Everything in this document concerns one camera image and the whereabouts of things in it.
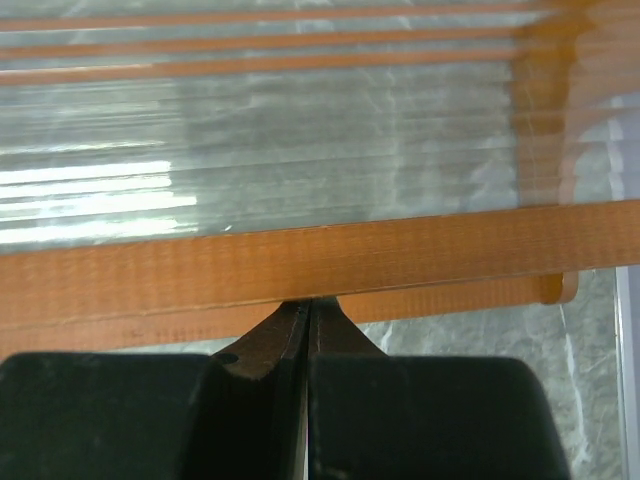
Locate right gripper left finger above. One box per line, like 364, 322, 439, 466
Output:
1, 302, 306, 479

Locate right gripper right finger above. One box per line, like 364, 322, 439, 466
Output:
308, 299, 571, 479

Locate orange wooden shelf rack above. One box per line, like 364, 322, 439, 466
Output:
1, 1, 639, 356

